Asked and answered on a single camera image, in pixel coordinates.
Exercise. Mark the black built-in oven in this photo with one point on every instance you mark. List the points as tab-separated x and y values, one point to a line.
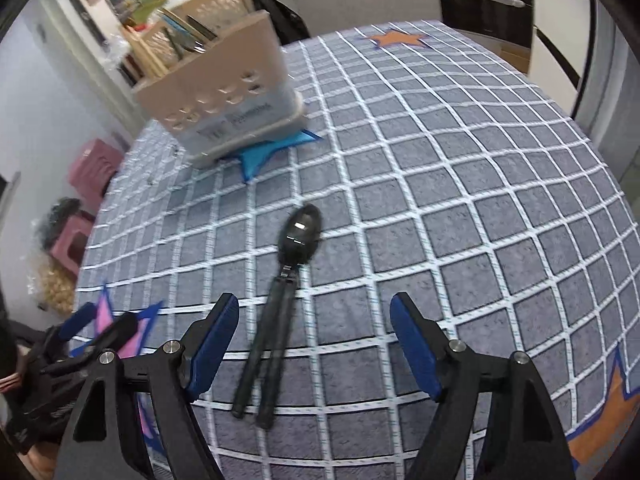
485	5

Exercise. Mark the orange star sticker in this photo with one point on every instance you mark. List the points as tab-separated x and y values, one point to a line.
395	38
607	410

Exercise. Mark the blue star sticker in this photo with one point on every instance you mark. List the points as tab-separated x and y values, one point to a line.
257	152

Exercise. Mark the beige plastic utensil holder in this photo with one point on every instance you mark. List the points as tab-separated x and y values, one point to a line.
220	85

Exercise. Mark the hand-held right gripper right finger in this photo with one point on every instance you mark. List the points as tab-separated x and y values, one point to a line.
415	345

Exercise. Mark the cluttered shelf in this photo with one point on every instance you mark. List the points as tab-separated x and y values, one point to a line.
120	15

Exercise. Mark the black chopstick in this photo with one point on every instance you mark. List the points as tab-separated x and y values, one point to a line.
277	360

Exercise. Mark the white plastic basket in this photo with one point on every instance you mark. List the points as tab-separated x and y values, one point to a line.
222	5

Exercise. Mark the pink plastic stool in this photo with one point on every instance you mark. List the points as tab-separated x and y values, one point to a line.
72	245
95	170

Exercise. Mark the black bag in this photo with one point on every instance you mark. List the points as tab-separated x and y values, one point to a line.
275	10

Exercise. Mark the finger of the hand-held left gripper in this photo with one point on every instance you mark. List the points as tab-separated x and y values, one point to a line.
75	322
117	332

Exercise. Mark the grey checked tablecloth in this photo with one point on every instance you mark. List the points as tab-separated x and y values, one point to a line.
425	210

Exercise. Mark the dark grey bag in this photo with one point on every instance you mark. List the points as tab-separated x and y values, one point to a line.
60	215

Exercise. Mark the clear bag of yellow pieces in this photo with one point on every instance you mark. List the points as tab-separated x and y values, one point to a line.
55	285

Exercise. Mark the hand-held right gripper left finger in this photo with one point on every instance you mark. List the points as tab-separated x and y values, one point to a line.
215	340

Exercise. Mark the pink star sticker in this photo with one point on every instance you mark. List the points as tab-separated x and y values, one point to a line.
102	312

